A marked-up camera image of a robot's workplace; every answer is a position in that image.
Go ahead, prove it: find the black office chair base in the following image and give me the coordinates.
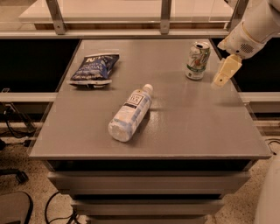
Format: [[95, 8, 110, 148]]
[[0, 139, 34, 224]]

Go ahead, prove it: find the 7up soda can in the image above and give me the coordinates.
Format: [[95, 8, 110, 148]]
[[185, 41, 211, 81]]

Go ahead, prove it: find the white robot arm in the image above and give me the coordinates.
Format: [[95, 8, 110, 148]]
[[212, 0, 280, 89]]

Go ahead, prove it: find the middle metal bracket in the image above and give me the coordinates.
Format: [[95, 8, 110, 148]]
[[160, 0, 172, 35]]

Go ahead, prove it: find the right metal bracket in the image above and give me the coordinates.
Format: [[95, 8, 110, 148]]
[[226, 0, 249, 32]]

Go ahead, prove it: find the white plastic water bottle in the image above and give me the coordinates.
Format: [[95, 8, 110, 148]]
[[108, 84, 153, 143]]

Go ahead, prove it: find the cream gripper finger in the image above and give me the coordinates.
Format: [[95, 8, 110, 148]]
[[211, 54, 242, 89]]

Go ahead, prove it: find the blue chip bag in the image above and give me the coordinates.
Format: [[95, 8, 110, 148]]
[[67, 53, 119, 88]]

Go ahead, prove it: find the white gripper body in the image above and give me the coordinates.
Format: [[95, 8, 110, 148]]
[[218, 23, 264, 60]]

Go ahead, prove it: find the black cables left side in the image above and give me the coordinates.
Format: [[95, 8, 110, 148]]
[[0, 101, 38, 147]]

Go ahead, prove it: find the grey drawer cabinet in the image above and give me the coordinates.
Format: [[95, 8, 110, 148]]
[[31, 39, 270, 224]]

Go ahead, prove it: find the black cable right floor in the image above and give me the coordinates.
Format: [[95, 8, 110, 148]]
[[264, 138, 280, 157]]

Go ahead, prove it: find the black floor cable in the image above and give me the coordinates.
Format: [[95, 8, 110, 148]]
[[44, 191, 81, 224]]

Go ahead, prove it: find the metal bracket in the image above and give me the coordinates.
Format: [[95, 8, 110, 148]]
[[160, 0, 172, 35], [226, 0, 249, 32], [45, 0, 67, 35]]

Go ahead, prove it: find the left metal bracket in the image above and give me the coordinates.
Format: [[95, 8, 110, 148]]
[[45, 0, 67, 35]]

